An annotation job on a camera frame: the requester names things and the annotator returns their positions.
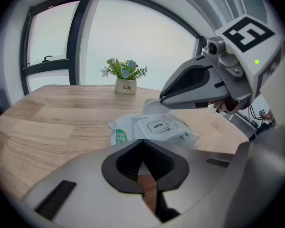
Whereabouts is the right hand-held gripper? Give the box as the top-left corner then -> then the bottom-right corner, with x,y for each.
159,15 -> 285,115

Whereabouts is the white wet wipes pack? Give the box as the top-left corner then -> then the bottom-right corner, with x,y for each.
107,98 -> 200,150

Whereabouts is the black window frame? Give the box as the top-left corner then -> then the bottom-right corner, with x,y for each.
21,0 -> 206,96

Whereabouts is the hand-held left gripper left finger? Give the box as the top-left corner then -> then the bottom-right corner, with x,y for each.
23,138 -> 162,226

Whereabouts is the white pot with blue flowers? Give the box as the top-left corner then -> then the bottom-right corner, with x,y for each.
100,57 -> 148,95

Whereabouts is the grey fisheye camera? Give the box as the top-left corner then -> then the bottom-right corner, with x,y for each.
206,37 -> 226,57

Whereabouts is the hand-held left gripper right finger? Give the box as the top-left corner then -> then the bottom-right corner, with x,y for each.
142,138 -> 237,223

